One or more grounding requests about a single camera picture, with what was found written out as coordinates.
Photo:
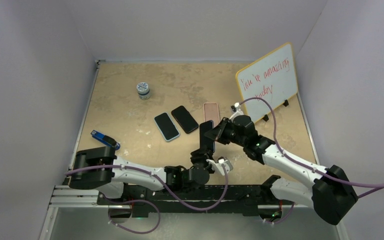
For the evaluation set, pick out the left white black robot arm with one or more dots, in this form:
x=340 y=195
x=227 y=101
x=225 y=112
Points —
x=101 y=169

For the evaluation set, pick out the black whiteboard stand foot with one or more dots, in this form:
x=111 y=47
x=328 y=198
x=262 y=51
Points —
x=265 y=118

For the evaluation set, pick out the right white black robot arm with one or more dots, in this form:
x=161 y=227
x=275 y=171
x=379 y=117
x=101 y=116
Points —
x=324 y=189

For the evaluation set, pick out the yellow framed whiteboard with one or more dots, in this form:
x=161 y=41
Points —
x=272 y=77

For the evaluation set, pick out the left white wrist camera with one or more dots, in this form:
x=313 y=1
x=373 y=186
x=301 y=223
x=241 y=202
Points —
x=221 y=165

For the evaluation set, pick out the white blue lidded jar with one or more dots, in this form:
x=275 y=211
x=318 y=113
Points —
x=143 y=90

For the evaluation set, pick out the phone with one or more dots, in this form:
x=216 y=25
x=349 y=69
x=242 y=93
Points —
x=184 y=119
x=166 y=127

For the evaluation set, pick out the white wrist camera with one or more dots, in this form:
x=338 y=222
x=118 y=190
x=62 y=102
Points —
x=221 y=165
x=236 y=111

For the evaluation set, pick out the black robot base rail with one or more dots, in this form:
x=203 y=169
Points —
x=247 y=200

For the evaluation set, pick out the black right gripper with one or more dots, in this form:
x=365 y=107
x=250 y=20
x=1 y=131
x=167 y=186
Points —
x=218 y=133

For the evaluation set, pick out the pink phone case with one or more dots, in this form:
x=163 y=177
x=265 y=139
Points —
x=211 y=112

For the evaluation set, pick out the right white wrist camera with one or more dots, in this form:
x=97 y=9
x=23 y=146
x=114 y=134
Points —
x=236 y=111

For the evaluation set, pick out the blue black stapler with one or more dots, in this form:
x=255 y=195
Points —
x=105 y=139

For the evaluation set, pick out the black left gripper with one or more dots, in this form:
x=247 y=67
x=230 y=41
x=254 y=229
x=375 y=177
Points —
x=202 y=156

